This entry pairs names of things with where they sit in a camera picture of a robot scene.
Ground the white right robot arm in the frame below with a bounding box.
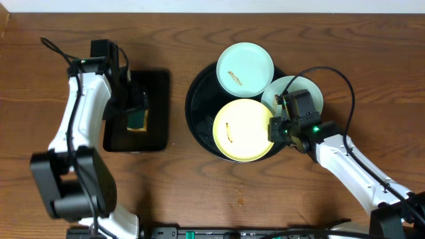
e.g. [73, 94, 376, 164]
[268, 112, 424, 238]

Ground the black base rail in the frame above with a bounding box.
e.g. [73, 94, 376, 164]
[65, 226, 353, 239]

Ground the rectangular black tray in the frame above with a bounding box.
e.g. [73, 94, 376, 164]
[103, 70, 170, 152]

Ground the green plate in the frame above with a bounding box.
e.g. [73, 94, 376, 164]
[261, 76, 323, 117]
[216, 42, 274, 98]

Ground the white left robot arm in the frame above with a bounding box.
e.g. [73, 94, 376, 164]
[30, 56, 148, 238]

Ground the yellow plate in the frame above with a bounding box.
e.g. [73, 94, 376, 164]
[212, 99, 274, 163]

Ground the round black tray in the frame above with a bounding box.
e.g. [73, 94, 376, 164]
[185, 61, 293, 163]

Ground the green yellow sponge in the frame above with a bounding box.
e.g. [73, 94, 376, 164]
[127, 110, 149, 132]

